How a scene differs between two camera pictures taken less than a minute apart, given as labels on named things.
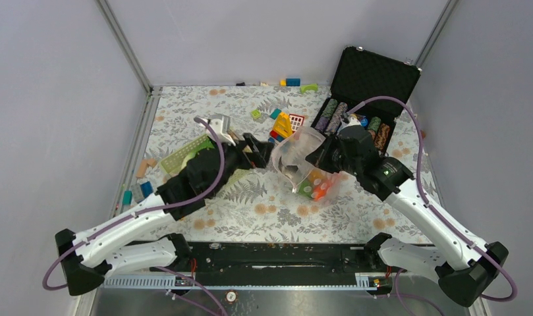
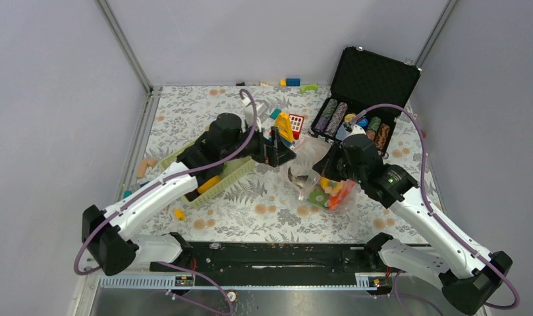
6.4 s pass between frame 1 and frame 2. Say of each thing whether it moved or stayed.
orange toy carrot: moved
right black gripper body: stayed
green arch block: stayed
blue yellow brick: stayed
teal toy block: stayed
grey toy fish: moved
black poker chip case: stayed
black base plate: stayed
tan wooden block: stayed
